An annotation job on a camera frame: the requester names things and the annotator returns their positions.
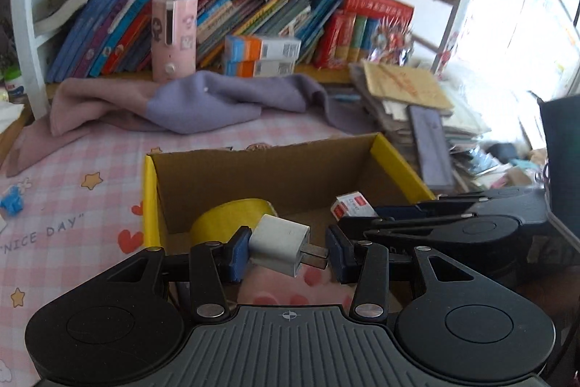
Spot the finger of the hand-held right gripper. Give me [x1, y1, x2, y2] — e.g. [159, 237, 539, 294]
[337, 215, 476, 240]
[376, 190, 549, 219]

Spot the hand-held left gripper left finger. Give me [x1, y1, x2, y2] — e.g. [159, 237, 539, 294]
[106, 226, 252, 322]

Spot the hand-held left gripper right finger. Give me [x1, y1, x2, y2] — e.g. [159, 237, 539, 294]
[326, 225, 472, 320]

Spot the yellow tape roll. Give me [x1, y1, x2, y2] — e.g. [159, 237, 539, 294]
[189, 199, 278, 247]

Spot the white charger plug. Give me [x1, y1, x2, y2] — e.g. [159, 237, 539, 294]
[248, 215, 328, 277]

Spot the small red white box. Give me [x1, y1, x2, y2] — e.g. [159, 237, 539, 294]
[330, 191, 377, 220]

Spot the pink plush toy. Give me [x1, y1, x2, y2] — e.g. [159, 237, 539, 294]
[236, 262, 363, 307]

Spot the cardboard box yellow rim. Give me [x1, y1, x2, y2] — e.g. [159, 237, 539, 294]
[142, 132, 438, 254]

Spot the black smartphone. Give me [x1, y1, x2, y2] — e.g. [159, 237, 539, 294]
[408, 105, 454, 190]

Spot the stack of papers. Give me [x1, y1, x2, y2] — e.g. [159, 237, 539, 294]
[349, 61, 494, 190]

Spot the brown paper envelope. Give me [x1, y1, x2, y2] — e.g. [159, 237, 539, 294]
[362, 61, 454, 113]

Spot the dark blue object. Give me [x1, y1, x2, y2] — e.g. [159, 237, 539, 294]
[538, 94, 580, 206]

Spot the purple pink cloth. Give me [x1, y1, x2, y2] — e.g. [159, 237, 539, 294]
[4, 70, 377, 178]

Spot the pink checked tablecloth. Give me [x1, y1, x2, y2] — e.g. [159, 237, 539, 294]
[0, 110, 377, 387]

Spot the shiny foil ornament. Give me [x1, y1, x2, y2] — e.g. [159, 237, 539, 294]
[369, 17, 415, 66]

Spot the orange white carton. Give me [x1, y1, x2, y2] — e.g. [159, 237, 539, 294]
[225, 34, 302, 62]
[222, 59, 296, 78]

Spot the thick red book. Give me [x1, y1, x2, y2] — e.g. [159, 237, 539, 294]
[342, 0, 415, 27]

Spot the pink cylindrical device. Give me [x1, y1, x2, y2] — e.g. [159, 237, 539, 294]
[151, 0, 199, 82]

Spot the small blue toy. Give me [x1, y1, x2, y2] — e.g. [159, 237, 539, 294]
[0, 186, 24, 215]

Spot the row of colourful books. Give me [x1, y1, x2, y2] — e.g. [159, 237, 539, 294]
[45, 0, 386, 84]

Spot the white bottle green cap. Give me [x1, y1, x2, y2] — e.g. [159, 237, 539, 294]
[4, 67, 26, 104]

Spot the white open book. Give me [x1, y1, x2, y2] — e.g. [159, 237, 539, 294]
[34, 0, 116, 34]

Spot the white wooden bookshelf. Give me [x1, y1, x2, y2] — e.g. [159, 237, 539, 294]
[9, 0, 481, 120]

